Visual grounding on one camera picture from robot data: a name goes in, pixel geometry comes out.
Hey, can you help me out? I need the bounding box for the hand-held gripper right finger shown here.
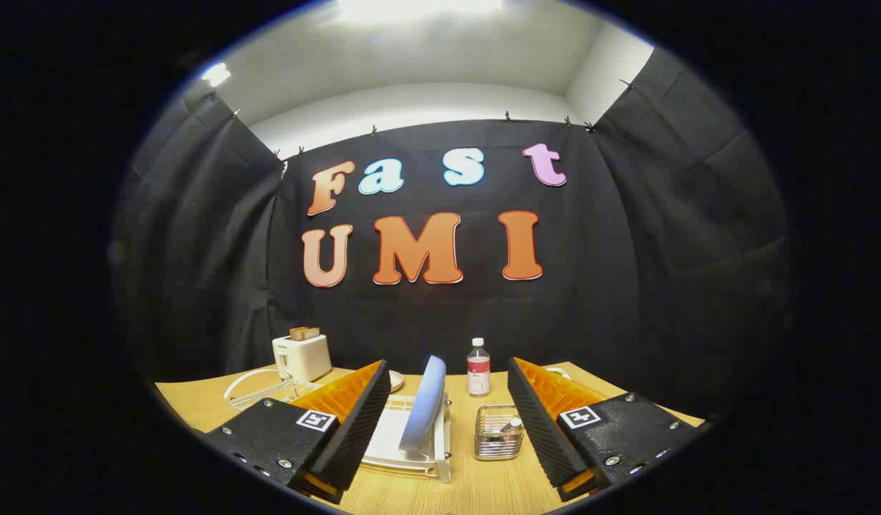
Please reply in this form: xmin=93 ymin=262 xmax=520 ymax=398
xmin=507 ymin=357 xmax=713 ymax=503

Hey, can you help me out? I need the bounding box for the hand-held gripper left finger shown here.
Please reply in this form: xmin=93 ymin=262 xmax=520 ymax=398
xmin=190 ymin=359 xmax=392 ymax=505

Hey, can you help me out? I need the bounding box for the white wire dish rack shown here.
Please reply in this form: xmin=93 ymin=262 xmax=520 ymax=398
xmin=222 ymin=367 xmax=453 ymax=484

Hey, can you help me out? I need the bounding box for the metal wire basket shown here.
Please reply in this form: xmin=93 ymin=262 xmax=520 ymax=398
xmin=474 ymin=405 xmax=525 ymax=461

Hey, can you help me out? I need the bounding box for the blue plate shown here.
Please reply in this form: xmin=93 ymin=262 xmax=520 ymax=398
xmin=399 ymin=355 xmax=447 ymax=460

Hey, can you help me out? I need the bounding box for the clear bottle with red label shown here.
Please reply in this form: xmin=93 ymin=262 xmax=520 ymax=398
xmin=467 ymin=338 xmax=491 ymax=398

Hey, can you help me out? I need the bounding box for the white toaster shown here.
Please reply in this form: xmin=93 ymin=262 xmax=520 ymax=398
xmin=272 ymin=334 xmax=333 ymax=383

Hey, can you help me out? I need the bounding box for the black backdrop cloth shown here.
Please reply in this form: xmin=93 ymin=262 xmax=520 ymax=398
xmin=112 ymin=46 xmax=792 ymax=423

